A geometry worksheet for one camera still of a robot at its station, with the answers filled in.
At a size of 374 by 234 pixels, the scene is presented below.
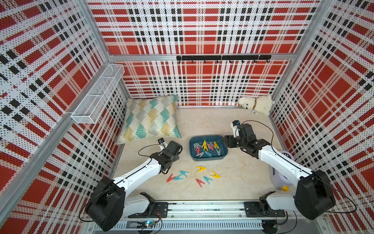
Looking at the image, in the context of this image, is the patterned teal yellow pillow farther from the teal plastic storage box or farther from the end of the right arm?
the end of the right arm

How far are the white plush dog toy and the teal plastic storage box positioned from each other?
420 millimetres

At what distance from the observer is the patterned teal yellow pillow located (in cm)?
92

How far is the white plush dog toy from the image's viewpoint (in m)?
1.15

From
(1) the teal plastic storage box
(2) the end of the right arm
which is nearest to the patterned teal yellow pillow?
(1) the teal plastic storage box

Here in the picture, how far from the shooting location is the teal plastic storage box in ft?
3.06
